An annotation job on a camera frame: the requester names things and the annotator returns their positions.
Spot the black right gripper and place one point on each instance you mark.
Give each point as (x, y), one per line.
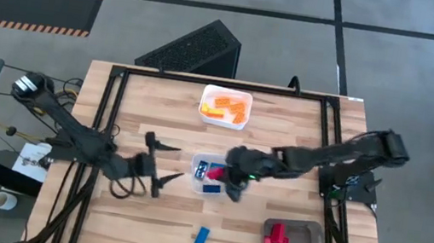
(258, 164)

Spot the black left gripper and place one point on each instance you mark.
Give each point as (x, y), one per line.
(141, 168)

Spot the blue toy building block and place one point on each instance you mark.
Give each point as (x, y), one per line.
(211, 189)
(217, 166)
(201, 169)
(202, 237)

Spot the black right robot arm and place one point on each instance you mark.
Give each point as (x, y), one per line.
(333, 152)

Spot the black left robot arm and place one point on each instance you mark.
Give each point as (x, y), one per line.
(69, 129)

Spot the clear plastic bin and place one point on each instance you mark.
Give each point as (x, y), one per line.
(195, 185)

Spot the white plastic bin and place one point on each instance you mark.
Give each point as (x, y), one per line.
(223, 124)

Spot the grey plastic bin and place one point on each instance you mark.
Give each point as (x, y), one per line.
(306, 242)

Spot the black perforated box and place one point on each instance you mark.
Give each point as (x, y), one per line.
(193, 49)

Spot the white paper sheet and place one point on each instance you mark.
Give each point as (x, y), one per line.
(34, 161)

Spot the white mug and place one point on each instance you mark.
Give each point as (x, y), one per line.
(4, 202)

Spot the black hazard-striped floor mat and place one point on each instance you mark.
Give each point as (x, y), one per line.
(27, 7)

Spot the black aluminium table frame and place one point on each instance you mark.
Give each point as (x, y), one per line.
(248, 87)

